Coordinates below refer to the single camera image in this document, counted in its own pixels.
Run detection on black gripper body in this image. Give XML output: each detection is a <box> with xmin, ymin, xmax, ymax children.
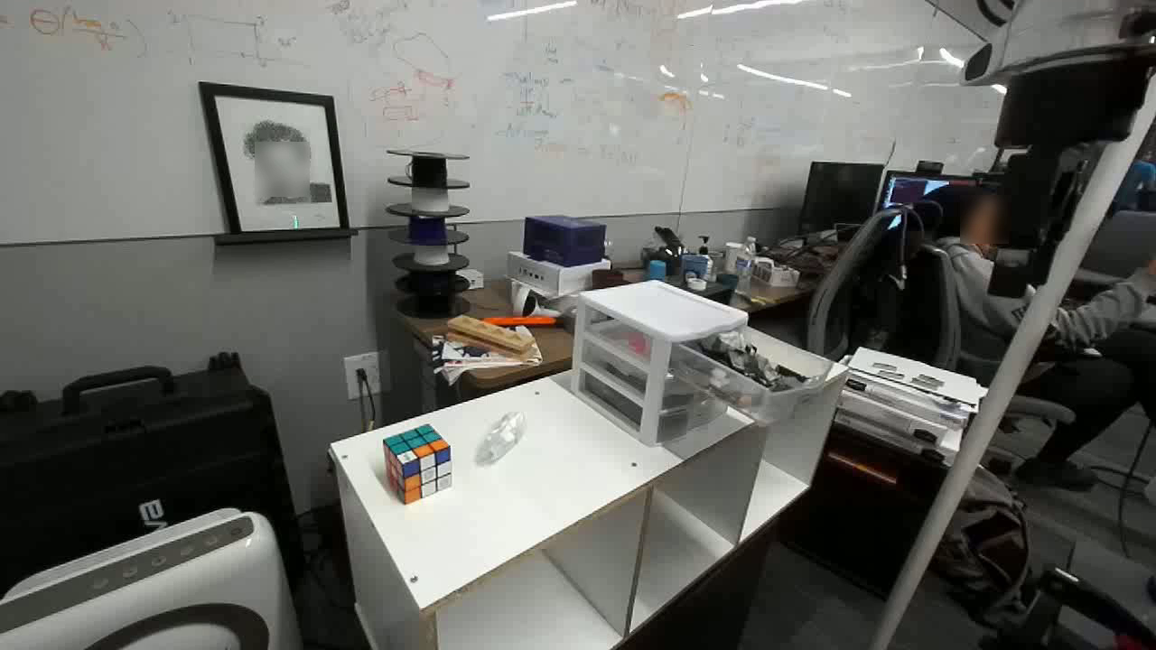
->
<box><xmin>992</xmin><ymin>50</ymin><xmax>1156</xmax><ymax>154</ymax></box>

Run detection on clear papers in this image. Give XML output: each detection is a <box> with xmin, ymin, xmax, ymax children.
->
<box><xmin>474</xmin><ymin>409</ymin><xmax>529</xmax><ymax>471</ymax></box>

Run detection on stack of papers and books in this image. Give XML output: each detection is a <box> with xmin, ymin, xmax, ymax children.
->
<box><xmin>833</xmin><ymin>343</ymin><xmax>989</xmax><ymax>461</ymax></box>

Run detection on white plastic drawer unit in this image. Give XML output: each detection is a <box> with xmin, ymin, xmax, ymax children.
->
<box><xmin>568</xmin><ymin>278</ymin><xmax>751</xmax><ymax>449</ymax></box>

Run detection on lit computer monitor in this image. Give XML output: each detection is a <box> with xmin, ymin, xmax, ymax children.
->
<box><xmin>877</xmin><ymin>171</ymin><xmax>968</xmax><ymax>222</ymax></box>

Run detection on seated person in grey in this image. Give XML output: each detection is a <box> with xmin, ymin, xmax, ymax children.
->
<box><xmin>942</xmin><ymin>213</ymin><xmax>1156</xmax><ymax>484</ymax></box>

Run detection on dark computer monitor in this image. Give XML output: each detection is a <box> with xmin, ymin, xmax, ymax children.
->
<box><xmin>797</xmin><ymin>158</ymin><xmax>887</xmax><ymax>240</ymax></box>

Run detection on white diagonal pole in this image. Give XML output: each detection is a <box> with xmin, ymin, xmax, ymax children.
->
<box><xmin>865</xmin><ymin>71</ymin><xmax>1156</xmax><ymax>650</ymax></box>

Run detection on grey office chair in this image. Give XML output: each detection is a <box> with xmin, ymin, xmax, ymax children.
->
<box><xmin>806</xmin><ymin>207</ymin><xmax>959</xmax><ymax>365</ymax></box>

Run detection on white container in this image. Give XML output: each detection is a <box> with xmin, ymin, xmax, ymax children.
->
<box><xmin>722</xmin><ymin>236</ymin><xmax>757</xmax><ymax>291</ymax></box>

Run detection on dark backpack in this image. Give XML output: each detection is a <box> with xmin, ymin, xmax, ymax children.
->
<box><xmin>934</xmin><ymin>466</ymin><xmax>1039</xmax><ymax>607</ymax></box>

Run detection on black floor equipment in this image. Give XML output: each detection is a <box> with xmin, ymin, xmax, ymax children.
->
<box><xmin>1003</xmin><ymin>561</ymin><xmax>1156</xmax><ymax>650</ymax></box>

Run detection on blue box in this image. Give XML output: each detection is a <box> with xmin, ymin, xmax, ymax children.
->
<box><xmin>520</xmin><ymin>213</ymin><xmax>610</xmax><ymax>270</ymax></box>

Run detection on white flat box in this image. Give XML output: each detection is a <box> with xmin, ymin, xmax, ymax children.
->
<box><xmin>503</xmin><ymin>246</ymin><xmax>612</xmax><ymax>300</ymax></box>

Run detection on wooden desk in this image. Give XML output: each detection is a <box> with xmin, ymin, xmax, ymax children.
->
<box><xmin>396</xmin><ymin>269</ymin><xmax>822</xmax><ymax>400</ymax></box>

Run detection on orange tool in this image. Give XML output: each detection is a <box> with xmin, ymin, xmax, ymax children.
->
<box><xmin>482</xmin><ymin>311</ymin><xmax>562</xmax><ymax>331</ymax></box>

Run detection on light wooden piece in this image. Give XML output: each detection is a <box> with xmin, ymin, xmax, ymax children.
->
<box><xmin>443</xmin><ymin>311</ymin><xmax>545</xmax><ymax>360</ymax></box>

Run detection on stack of filament spools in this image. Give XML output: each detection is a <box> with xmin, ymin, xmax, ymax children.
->
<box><xmin>384</xmin><ymin>143</ymin><xmax>475</xmax><ymax>323</ymax></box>

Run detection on white crumpled cloth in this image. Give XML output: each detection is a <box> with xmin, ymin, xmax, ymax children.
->
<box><xmin>429</xmin><ymin>335</ymin><xmax>534</xmax><ymax>390</ymax></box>

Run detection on white cubby shelf unit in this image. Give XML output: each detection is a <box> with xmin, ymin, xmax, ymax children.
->
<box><xmin>328</xmin><ymin>330</ymin><xmax>847</xmax><ymax>650</ymax></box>

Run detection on rubik's cube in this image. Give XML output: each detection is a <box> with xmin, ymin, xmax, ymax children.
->
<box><xmin>379</xmin><ymin>420</ymin><xmax>456</xmax><ymax>507</ymax></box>

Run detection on black framed picture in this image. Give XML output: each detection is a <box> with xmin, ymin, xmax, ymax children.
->
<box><xmin>195</xmin><ymin>78</ymin><xmax>357</xmax><ymax>246</ymax></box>

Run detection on black hard carrying case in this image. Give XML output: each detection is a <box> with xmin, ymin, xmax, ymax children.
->
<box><xmin>0</xmin><ymin>349</ymin><xmax>299</xmax><ymax>591</ymax></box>

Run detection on white air purifier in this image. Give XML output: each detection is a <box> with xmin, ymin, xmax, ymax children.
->
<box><xmin>0</xmin><ymin>507</ymin><xmax>303</xmax><ymax>650</ymax></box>

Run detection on white wall outlet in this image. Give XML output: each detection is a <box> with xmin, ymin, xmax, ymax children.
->
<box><xmin>339</xmin><ymin>346</ymin><xmax>385</xmax><ymax>400</ymax></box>

